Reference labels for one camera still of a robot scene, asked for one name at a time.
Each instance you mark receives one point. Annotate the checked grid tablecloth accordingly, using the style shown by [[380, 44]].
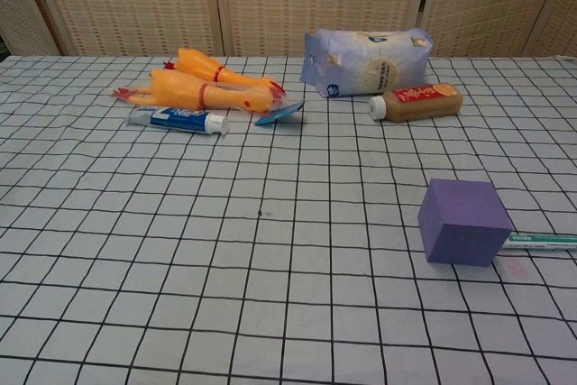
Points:
[[225, 245]]

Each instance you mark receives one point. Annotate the blue white toothpaste tube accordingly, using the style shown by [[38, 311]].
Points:
[[180, 119]]

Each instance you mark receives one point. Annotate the yellow rubber chicken toy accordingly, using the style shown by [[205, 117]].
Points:
[[180, 89], [216, 71]]

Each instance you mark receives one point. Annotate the woven folding screen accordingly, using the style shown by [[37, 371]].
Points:
[[288, 2]]

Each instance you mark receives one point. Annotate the purple foam cube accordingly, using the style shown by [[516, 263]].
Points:
[[460, 227]]

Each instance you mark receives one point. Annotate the brown sauce bottle red label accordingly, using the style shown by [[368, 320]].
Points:
[[419, 102]]

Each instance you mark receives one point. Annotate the pale blue snack bag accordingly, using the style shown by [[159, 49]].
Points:
[[369, 62]]

